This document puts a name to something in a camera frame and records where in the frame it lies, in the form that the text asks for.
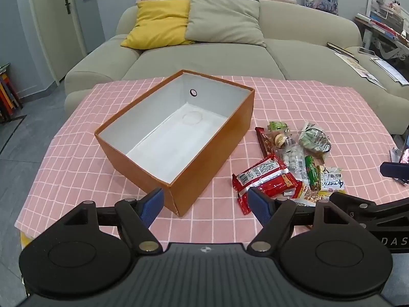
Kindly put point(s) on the brown chocolate bar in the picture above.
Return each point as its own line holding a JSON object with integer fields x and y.
{"x": 263, "y": 141}

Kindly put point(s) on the beige sofa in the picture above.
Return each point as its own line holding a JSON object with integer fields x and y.
{"x": 207, "y": 60}

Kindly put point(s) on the green clear snack packet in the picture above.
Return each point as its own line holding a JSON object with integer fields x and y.
{"x": 314, "y": 140}

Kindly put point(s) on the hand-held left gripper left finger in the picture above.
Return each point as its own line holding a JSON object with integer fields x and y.
{"x": 151, "y": 205}

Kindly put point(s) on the open magazine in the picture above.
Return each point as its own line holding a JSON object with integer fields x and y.
{"x": 358, "y": 68}

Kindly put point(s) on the green macaron packet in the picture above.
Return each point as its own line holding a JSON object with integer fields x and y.
{"x": 276, "y": 127}

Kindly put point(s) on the white door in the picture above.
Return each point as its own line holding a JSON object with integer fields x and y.
{"x": 54, "y": 22}

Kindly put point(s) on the phone on stand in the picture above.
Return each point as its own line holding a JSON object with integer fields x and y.
{"x": 403, "y": 155}

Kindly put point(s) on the orange cardboard box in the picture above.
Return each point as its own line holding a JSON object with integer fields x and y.
{"x": 207, "y": 166}

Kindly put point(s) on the yellow pillow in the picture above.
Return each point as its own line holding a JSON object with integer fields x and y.
{"x": 156, "y": 19}

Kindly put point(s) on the shelf of colourful books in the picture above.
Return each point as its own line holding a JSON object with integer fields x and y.
{"x": 6, "y": 92}

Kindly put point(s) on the cluttered white desk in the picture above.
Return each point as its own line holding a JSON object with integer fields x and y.
{"x": 386, "y": 22}

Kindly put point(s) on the beige pillow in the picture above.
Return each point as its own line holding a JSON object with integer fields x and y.
{"x": 223, "y": 19}

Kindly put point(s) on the clear marshmallow bag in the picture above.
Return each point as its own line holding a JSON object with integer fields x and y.
{"x": 294, "y": 160}

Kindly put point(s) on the dark book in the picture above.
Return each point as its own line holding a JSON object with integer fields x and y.
{"x": 340, "y": 48}

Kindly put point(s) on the beige nut snack packet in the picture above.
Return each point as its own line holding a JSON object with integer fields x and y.
{"x": 307, "y": 198}

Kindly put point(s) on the red white label snack packet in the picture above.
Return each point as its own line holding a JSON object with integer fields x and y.
{"x": 258, "y": 171}

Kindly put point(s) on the white blue print snack packet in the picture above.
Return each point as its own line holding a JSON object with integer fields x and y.
{"x": 330, "y": 182}

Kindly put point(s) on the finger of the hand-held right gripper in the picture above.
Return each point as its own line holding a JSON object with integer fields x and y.
{"x": 359, "y": 205}
{"x": 393, "y": 169}

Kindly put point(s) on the white paper sheets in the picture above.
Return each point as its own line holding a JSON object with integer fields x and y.
{"x": 389, "y": 68}

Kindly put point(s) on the flat phone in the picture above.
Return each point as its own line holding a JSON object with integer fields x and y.
{"x": 366, "y": 50}

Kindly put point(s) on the red gold snack packet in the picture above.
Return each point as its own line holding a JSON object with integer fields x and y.
{"x": 281, "y": 185}

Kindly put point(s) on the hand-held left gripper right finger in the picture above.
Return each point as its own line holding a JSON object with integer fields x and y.
{"x": 258, "y": 203}

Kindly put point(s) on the green wafer stick packet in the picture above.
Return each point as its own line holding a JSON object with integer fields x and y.
{"x": 311, "y": 172}

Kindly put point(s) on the pink checked tablecloth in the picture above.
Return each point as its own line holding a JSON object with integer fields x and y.
{"x": 80, "y": 166}

